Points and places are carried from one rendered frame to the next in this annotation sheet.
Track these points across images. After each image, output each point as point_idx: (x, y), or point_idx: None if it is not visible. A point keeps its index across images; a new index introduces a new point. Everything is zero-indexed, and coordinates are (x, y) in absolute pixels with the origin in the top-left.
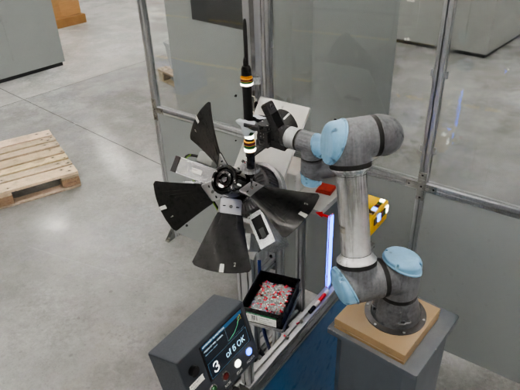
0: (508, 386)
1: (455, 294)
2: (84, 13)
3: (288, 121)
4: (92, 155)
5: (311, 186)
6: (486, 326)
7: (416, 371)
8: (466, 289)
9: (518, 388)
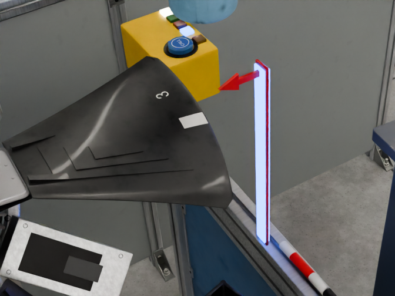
0: (311, 188)
1: (220, 124)
2: None
3: None
4: None
5: (233, 10)
6: (270, 135)
7: None
8: (232, 103)
9: (320, 181)
